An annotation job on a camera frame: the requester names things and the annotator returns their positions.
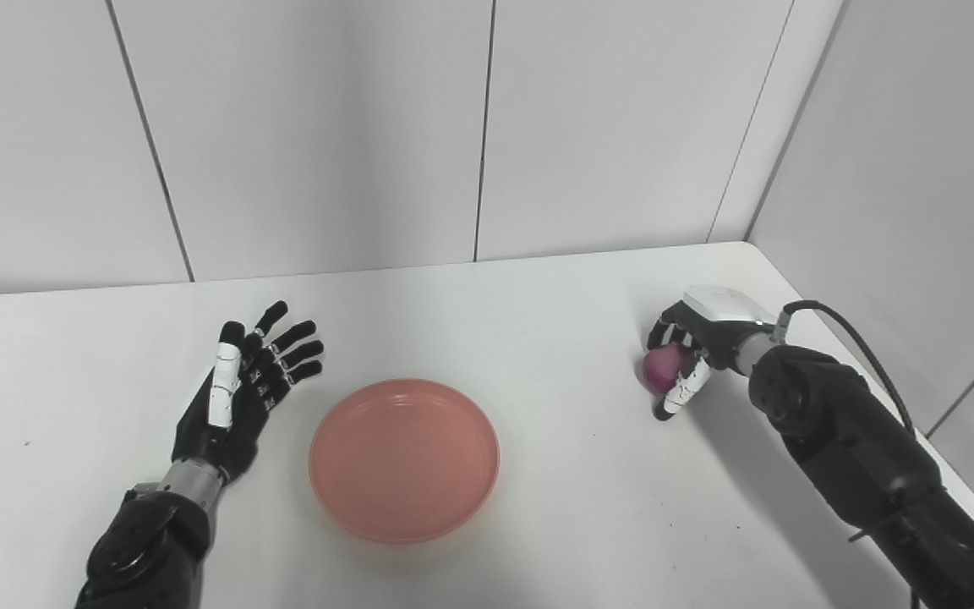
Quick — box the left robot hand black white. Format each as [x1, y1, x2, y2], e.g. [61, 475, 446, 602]
[172, 300, 326, 485]

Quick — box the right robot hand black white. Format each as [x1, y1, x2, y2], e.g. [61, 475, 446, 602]
[646, 285, 779, 422]

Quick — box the purple red onion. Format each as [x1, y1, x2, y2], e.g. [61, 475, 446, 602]
[642, 343, 698, 395]

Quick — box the pink round plate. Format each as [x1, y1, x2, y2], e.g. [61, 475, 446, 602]
[309, 378, 501, 545]

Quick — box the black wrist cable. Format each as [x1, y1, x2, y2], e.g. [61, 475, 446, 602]
[774, 299, 917, 437]

